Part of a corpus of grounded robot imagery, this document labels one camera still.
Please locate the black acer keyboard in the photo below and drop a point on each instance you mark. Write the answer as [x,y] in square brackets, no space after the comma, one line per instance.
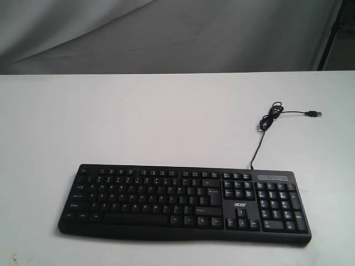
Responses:
[165,203]

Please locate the grey backdrop cloth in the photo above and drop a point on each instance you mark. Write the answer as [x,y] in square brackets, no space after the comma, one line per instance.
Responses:
[149,37]

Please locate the black stand pole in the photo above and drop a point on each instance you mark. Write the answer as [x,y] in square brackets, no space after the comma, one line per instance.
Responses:
[338,53]

